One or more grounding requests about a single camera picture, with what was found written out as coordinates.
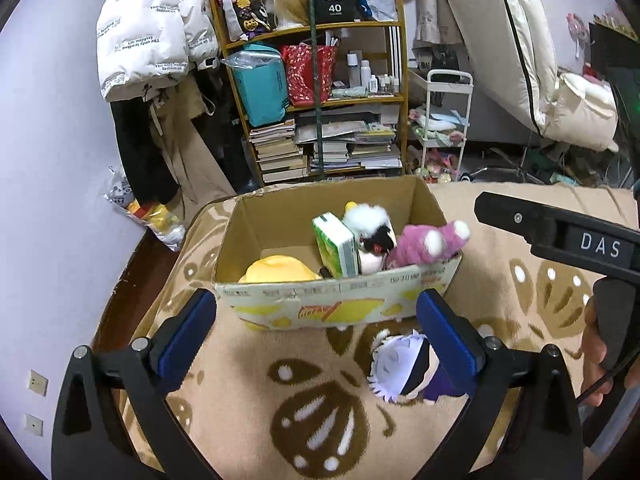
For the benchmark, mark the plastic bag with toys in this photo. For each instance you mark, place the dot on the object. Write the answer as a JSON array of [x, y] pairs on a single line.
[[145, 210]]

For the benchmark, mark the wall socket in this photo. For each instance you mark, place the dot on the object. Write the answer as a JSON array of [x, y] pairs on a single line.
[[34, 425], [37, 384]]

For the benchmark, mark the pink desk fan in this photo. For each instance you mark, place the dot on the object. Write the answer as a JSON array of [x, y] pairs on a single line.
[[575, 30]]

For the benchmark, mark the person's right hand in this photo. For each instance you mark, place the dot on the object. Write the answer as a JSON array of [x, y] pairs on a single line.
[[592, 345]]

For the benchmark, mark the blond wig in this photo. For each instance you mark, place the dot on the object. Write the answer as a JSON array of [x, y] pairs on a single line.
[[285, 0]]

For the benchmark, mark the pile of magazines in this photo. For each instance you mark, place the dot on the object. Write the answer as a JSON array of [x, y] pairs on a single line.
[[360, 147]]

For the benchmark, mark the group of cosmetic bottles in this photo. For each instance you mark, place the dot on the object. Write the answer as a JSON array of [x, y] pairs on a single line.
[[367, 77]]

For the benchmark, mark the wooden shelf rack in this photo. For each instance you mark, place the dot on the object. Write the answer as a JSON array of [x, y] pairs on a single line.
[[400, 60]]

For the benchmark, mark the yellow plush toy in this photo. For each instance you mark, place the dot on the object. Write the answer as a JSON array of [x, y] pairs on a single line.
[[280, 267]]

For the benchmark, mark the black monitor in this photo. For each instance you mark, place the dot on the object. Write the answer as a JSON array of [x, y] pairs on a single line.
[[617, 65]]

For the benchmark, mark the pink plush toy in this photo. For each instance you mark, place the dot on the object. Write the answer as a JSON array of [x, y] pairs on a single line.
[[425, 242]]

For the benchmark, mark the white-haired blindfolded plush doll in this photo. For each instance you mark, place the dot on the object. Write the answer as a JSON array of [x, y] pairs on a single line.
[[400, 365]]

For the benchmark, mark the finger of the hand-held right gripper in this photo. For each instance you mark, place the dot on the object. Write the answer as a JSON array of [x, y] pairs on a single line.
[[500, 215]]

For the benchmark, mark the black pink patterned bag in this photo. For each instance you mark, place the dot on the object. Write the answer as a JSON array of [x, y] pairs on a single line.
[[240, 5]]

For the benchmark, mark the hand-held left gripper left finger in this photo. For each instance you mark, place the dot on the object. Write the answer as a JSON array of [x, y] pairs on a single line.
[[187, 335]]

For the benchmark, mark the green pole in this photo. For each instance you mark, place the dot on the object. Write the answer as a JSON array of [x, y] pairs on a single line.
[[316, 110]]

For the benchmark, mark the beige printed blanket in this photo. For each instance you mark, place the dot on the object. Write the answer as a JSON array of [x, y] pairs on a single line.
[[325, 410]]

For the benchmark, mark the black box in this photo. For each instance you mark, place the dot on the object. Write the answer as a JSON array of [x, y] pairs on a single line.
[[334, 5]]

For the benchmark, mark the stack of books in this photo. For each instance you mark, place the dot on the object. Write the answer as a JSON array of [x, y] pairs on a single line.
[[277, 152]]

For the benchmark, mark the white puffer jacket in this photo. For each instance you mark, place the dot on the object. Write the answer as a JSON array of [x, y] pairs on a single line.
[[145, 25]]

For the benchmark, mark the printed cardboard box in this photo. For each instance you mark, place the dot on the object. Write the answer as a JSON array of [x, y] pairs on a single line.
[[310, 295]]

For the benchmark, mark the red gift bag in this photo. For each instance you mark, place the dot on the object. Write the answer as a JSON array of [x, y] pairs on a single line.
[[302, 80]]

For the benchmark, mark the black hanging garment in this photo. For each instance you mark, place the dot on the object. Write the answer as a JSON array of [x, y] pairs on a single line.
[[140, 150]]

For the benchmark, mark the beige hanging garment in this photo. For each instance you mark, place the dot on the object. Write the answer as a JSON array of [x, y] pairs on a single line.
[[195, 160]]

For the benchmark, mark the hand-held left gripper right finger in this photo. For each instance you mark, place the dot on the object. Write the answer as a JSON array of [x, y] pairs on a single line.
[[447, 340]]

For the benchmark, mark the white utility cart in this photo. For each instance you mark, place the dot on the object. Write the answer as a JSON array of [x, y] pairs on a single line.
[[445, 125]]

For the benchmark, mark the white fluffy plush toy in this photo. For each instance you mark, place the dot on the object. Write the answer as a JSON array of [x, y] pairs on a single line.
[[367, 220]]

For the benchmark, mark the teal bag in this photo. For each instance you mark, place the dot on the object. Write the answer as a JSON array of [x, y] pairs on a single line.
[[260, 95]]

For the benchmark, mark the green white carton box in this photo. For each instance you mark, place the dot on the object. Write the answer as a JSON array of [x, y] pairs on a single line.
[[335, 245]]

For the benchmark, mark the white padded chair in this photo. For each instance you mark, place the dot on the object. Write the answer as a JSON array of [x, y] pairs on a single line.
[[530, 35]]

